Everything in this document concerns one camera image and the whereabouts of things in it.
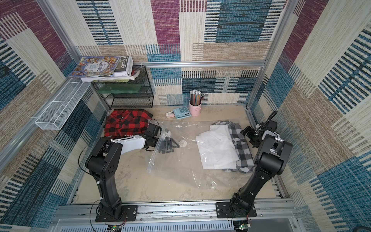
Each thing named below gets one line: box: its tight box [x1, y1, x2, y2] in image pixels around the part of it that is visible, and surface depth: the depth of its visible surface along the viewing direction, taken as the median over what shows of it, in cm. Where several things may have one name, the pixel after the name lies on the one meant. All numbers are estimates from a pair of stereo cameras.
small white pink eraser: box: [165, 111, 175, 118], surface depth 115 cm
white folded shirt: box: [195, 124, 240, 170], surface depth 95 cm
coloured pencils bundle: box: [189, 88, 205, 106], surface depth 110 cm
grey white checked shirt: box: [210, 120, 255, 174], surface depth 93 cm
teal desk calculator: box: [172, 106, 192, 120], surface depth 117 cm
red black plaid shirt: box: [103, 109, 154, 137], surface depth 103 cm
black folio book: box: [80, 55, 141, 83], surface depth 84 cm
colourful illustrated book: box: [68, 56, 121, 77], surface depth 83 cm
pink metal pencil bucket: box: [188, 99, 202, 117], surface depth 111 cm
